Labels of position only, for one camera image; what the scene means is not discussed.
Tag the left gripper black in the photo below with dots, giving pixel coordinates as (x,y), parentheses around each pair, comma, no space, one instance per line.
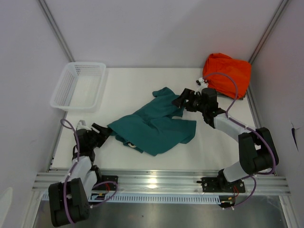
(104,131)

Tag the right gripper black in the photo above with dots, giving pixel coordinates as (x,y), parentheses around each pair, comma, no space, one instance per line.
(186,94)

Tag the teal green shorts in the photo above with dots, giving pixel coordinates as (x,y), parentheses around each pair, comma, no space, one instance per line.
(155,128)

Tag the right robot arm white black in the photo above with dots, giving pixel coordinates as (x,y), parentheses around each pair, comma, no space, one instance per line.
(256,150)

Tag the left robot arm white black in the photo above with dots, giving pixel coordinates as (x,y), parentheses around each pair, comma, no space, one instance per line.
(69,198)

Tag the orange folded shorts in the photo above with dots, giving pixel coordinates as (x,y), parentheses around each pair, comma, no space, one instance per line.
(228,76)

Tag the white plastic basket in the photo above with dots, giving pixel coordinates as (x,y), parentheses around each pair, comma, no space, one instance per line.
(80,87)

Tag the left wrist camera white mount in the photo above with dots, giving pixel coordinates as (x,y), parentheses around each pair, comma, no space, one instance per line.
(82,125)

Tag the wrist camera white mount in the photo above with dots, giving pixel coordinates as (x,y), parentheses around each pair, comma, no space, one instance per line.
(82,125)
(202,84)

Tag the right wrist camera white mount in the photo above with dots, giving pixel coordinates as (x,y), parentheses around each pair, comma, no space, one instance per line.
(202,84)

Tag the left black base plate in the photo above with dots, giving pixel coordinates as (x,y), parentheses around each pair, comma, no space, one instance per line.
(109,182)

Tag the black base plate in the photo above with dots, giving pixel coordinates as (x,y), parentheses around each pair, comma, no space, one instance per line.
(217,185)
(109,182)

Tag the aluminium mounting rail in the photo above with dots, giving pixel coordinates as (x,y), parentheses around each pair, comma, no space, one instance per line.
(185,182)

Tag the white slotted cable duct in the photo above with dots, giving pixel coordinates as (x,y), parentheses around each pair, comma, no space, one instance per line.
(165,198)

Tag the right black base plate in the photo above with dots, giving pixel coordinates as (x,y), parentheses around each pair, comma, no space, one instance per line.
(217,185)

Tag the right aluminium frame post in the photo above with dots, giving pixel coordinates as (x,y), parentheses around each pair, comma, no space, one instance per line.
(269,29)

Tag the aluminium frame post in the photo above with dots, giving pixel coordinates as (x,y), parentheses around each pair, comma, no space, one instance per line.
(55,29)
(269,29)

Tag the left aluminium frame post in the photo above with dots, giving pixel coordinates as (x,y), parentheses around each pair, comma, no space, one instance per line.
(55,29)

